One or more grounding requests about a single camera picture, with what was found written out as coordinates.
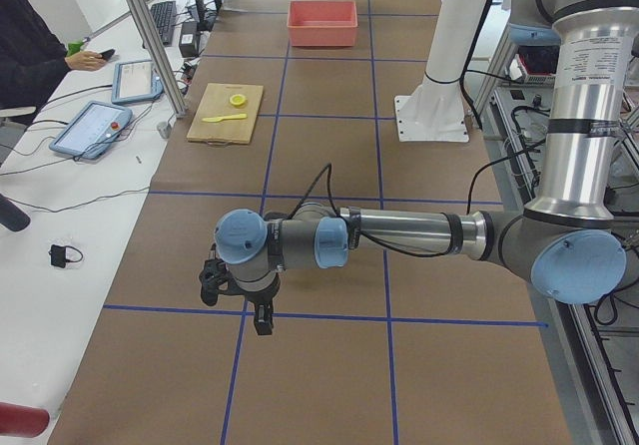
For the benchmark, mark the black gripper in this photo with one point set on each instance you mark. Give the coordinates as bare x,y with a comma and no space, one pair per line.
261,295

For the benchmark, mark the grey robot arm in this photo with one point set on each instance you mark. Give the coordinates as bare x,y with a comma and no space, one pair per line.
561,243

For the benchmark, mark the person's hand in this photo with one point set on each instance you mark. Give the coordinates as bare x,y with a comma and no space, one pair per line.
85,61

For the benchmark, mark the yellow plastic knife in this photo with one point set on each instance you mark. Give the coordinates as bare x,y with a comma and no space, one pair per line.
218,119

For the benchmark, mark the small black clip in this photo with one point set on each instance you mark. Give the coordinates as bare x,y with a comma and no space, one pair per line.
62,255

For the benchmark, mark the yellow lemon slice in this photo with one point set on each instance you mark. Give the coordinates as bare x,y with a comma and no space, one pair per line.
238,100

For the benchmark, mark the bamboo cutting board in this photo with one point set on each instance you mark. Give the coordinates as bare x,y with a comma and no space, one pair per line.
215,102

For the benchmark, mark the blue teach pendant near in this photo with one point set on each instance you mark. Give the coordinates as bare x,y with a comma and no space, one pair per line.
92,131

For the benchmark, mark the blue teach pendant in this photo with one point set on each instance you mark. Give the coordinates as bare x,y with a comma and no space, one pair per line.
136,81
92,131

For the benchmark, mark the red cylinder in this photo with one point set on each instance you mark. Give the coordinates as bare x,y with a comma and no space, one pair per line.
22,421

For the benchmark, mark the blue teach pendant far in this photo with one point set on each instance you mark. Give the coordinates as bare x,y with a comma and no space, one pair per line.
136,81

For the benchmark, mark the black power adapter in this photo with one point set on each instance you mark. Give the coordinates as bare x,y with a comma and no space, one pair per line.
189,42

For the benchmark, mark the pink plastic bin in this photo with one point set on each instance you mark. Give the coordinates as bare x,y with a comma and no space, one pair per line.
322,23

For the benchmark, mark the black phone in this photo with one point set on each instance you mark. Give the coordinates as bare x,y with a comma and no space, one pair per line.
107,55

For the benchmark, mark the black keyboard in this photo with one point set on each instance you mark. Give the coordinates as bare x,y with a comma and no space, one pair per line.
164,15

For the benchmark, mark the person in black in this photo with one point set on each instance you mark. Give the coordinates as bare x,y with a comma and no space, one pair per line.
32,58

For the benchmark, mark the white camera mast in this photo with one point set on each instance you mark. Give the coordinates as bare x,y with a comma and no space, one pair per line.
434,112

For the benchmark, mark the aluminium frame post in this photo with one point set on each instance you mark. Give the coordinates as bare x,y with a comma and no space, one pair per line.
152,41

